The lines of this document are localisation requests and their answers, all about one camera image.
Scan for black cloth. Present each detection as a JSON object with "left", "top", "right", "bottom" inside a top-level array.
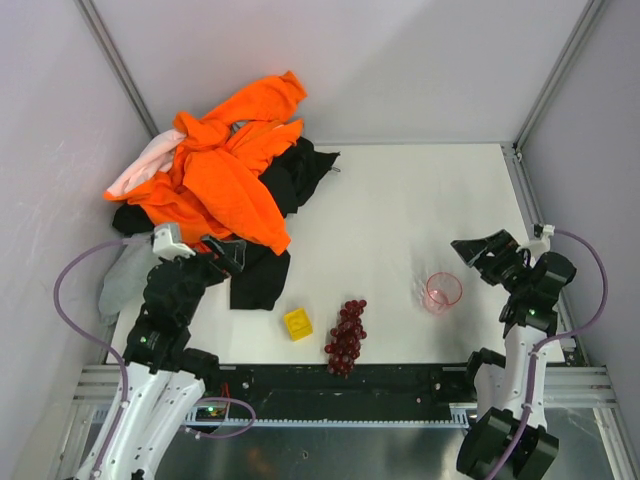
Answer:
[{"left": 112, "top": 138, "right": 340, "bottom": 311}]

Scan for orange hoodie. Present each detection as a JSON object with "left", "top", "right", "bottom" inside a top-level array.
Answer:
[{"left": 103, "top": 71, "right": 307, "bottom": 255}]

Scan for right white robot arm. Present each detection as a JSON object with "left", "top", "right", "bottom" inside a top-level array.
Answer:
[{"left": 451, "top": 224, "right": 576, "bottom": 479}]

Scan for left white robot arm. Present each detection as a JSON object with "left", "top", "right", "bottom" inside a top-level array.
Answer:
[{"left": 74, "top": 235, "right": 246, "bottom": 479}]

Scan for grey cloth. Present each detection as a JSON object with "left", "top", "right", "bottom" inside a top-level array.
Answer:
[{"left": 98, "top": 244, "right": 160, "bottom": 326}]

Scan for pink cloth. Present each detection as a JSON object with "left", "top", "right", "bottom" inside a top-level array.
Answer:
[{"left": 104, "top": 129, "right": 186, "bottom": 199}]

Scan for clear pink plastic cup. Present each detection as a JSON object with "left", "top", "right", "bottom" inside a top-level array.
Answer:
[{"left": 423, "top": 272, "right": 463, "bottom": 315}]

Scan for yellow toy block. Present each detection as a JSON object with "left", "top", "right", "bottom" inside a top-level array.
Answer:
[{"left": 283, "top": 308, "right": 313, "bottom": 341}]

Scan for red grape bunch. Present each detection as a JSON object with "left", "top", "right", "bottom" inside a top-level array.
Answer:
[{"left": 324, "top": 299, "right": 368, "bottom": 379}]

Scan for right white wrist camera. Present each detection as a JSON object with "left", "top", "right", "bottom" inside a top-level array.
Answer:
[{"left": 517, "top": 223, "right": 555, "bottom": 257}]

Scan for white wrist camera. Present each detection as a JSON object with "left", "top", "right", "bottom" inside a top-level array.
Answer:
[
  {"left": 152, "top": 222, "right": 196, "bottom": 261},
  {"left": 517, "top": 223, "right": 555, "bottom": 257}
]

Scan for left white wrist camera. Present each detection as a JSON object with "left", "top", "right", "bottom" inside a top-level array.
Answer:
[{"left": 152, "top": 222, "right": 196, "bottom": 261}]

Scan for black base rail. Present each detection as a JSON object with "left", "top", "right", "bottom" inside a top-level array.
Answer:
[{"left": 196, "top": 364, "right": 477, "bottom": 424}]

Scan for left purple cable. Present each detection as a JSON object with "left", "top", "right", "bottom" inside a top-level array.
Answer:
[{"left": 53, "top": 235, "right": 257, "bottom": 480}]

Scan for white cable duct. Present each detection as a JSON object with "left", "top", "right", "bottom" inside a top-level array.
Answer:
[{"left": 182, "top": 407, "right": 477, "bottom": 429}]

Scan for left aluminium frame post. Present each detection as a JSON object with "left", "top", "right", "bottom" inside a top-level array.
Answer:
[{"left": 74, "top": 0, "right": 159, "bottom": 137}]

